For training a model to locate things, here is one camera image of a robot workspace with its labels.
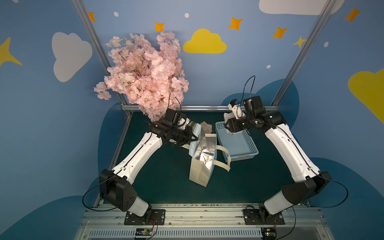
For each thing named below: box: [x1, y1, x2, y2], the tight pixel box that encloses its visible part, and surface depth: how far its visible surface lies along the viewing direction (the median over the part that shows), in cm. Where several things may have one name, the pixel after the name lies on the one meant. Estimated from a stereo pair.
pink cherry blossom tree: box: [93, 31, 189, 122], surface depth 66 cm
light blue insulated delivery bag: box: [181, 123, 231, 188], surface depth 77 cm
